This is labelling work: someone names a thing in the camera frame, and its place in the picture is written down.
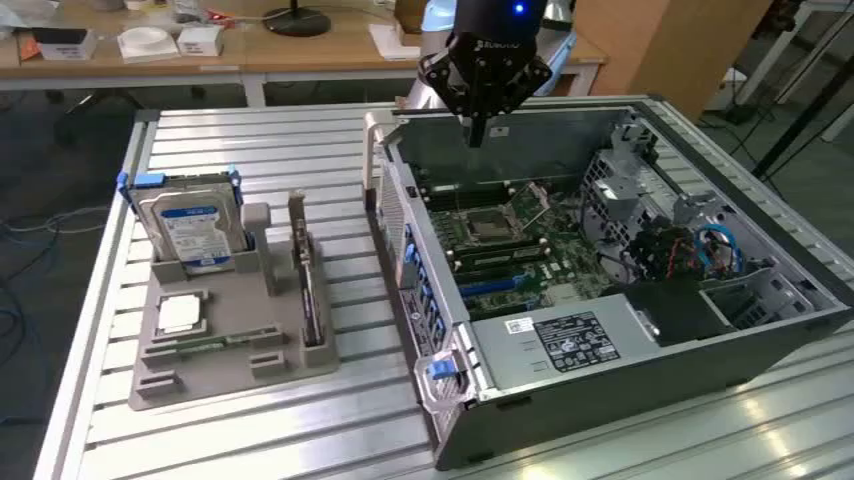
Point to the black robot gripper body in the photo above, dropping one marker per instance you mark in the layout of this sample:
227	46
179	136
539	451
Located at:
490	75

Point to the green graphics card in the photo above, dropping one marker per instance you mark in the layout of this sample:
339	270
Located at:
311	300

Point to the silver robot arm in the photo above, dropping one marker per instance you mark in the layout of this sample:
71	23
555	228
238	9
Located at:
422	95

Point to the white paper box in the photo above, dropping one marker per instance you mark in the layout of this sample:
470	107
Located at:
394	44

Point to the wooden cabinet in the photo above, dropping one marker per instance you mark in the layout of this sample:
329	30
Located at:
668	50

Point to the wooden desk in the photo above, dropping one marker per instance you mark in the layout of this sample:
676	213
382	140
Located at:
301	55

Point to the metal socket cover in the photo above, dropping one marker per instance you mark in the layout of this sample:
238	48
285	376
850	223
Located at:
533	196

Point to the black lamp base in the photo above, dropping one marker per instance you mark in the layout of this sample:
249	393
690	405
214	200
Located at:
297	22

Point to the grey metal disk bay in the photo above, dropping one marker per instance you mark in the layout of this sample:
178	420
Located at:
614	200

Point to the CPU socket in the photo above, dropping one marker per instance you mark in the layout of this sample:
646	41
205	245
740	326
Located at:
493	225

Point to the green motherboard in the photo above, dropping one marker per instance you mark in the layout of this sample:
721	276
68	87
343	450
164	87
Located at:
567	255

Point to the installed dark RAM stick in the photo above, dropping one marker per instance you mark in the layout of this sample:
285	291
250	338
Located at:
501	256

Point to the white cardboard box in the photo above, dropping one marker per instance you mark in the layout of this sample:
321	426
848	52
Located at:
201	41

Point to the black tripod stand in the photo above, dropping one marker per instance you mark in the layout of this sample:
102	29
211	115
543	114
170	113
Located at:
794	100

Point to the blue expansion slot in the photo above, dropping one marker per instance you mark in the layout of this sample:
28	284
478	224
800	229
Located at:
490	287

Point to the white square dish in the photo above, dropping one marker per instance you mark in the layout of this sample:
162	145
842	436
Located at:
148	45

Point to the hard disk with blue carrier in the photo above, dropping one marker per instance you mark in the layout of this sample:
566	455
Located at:
194	225

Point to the black plastic shroud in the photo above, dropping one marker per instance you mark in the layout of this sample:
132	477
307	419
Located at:
674	310

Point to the black chair base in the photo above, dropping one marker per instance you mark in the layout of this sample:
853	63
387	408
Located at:
94	105

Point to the black and white box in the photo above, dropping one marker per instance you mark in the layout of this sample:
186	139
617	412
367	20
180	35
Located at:
66	45

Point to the silver power supply unit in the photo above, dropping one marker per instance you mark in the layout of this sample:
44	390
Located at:
521	360

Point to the grey parts rack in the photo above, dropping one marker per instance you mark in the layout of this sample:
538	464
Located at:
227	310

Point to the small grey disk bay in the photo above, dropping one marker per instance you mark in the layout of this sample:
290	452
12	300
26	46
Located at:
788	295

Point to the blue case latch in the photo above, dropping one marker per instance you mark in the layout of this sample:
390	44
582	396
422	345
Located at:
441	371

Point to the silver CPU chip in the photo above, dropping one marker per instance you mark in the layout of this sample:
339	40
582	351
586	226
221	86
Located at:
179	315

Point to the orange packet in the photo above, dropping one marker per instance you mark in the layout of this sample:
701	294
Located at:
28	50

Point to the green RAM stick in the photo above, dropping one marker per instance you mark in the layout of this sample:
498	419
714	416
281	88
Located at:
214	343

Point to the black open PC case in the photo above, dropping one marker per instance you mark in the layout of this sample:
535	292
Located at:
601	400

